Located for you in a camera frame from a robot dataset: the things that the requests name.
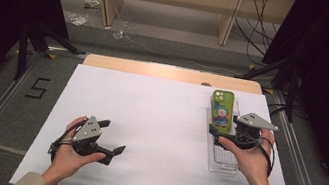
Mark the person's left hand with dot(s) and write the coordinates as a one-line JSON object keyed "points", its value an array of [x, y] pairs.
{"points": [[70, 161]]}

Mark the black metal stand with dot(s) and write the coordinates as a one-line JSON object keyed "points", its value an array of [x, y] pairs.
{"points": [[24, 49], [291, 93]]}

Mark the green cartoon print phone case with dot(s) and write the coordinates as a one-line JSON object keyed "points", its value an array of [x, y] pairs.
{"points": [[221, 112]]}

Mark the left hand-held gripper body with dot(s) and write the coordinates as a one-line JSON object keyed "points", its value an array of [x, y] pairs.
{"points": [[87, 137]]}

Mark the person's right hand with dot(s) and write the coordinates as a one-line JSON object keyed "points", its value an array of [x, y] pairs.
{"points": [[248, 167]]}

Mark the clear plastic tray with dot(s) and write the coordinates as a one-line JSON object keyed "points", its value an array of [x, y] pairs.
{"points": [[223, 160]]}

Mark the yellow tape piece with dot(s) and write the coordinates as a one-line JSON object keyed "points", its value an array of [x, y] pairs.
{"points": [[51, 56], [251, 67], [268, 91]]}

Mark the clear plastic scrap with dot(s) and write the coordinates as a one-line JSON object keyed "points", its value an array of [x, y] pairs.
{"points": [[76, 19], [91, 3], [118, 34]]}

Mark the white paper sheet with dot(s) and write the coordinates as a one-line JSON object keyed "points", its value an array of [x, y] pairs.
{"points": [[147, 120]]}

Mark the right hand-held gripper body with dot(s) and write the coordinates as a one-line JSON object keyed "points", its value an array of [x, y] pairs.
{"points": [[254, 121]]}

